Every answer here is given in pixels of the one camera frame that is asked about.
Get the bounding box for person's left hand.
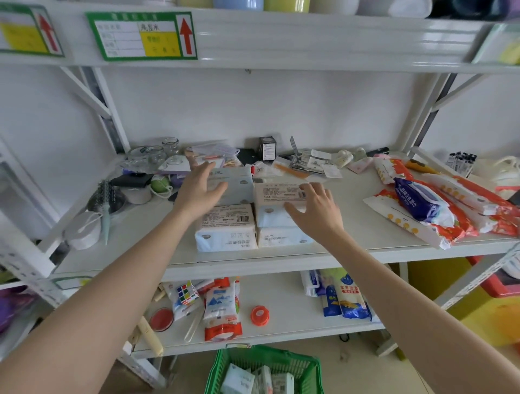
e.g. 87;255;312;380
172;161;229;224

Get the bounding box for person's right hand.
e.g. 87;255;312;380
283;182;346;246

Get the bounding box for pale blue printed tissue pack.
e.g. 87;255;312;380
203;166;255;207

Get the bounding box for white barcode label tissue pack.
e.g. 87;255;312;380
194;202;259;253
253;180;326;229

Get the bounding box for white metal shelving unit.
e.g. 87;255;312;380
0;0;520;390

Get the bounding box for green plastic basket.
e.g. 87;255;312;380
204;345;325;394

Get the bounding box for person's left forearm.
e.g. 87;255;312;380
0;207;200;394

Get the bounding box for person's right forearm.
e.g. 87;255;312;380
324;229;520;394

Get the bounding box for green bordered shelf label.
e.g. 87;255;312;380
84;11;199;62
51;275;95;291
472;21;520;66
0;3;66;58

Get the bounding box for white lilac flat case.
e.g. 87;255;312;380
157;155;192;176

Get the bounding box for green round case white loop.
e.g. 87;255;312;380
149;174;174;200

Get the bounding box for clear plastic packet bundle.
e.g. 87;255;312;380
184;141;241;169

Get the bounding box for orange comb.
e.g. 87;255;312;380
272;162;310;180

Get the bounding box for white carded accessories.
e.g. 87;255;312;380
302;148;344;179

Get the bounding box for white blue wipes pack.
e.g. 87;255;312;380
300;269;327;298

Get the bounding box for small white plastic bottle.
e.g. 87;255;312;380
332;149;355;170

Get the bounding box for black flat pouch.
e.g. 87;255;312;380
108;172;155;189

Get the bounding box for pink card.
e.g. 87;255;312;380
346;155;374;175

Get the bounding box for black wallet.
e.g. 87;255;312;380
236;147;261;166

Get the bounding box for round grey dish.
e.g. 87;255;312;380
86;188;127;216

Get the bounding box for small metal clip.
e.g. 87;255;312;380
289;135;304;172

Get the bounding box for blue yellow noodle bag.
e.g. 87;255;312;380
332;269;373;322

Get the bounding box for small blue noodle bag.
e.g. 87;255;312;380
321;283;343;319

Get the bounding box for white blue red salt bag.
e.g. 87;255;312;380
194;276;231;294
203;283;244;343

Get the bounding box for small black box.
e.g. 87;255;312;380
258;135;278;162

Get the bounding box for pale green hairbrush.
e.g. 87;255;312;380
96;179;113;246

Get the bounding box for cube puzzle in packet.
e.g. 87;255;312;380
164;279;205;322

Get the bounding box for navy wet wipes pack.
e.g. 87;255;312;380
392;177;456;229

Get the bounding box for yellow utility knife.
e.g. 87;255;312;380
404;159;431;176

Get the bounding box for orange round tape dispenser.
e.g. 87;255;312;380
249;305;271;327

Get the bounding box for white round pouch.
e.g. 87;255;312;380
63;210;103;251

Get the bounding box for red round lid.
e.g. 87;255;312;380
148;307;176;333

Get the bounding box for clear plastic spoon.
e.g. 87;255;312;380
183;311;205;345

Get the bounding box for cream rolling pin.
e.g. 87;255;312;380
135;313;165;359

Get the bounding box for pack of black-capped pens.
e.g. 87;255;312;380
445;150;479;179

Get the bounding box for pile of red white packets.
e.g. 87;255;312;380
362;155;520;251

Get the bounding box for white plastic jug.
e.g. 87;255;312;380
472;155;520;200

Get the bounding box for tall blue cylinder pack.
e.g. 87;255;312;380
212;0;265;11

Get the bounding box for white bottle pink pump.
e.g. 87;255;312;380
309;0;361;16

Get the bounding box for tall yellow-green cylinder pack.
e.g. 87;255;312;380
263;0;311;14

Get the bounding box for purple basin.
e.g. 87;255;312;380
0;291;26;334

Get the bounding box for white metal side rack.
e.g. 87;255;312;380
0;280;54;362

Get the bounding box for plain white tube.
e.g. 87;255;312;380
359;0;433;19

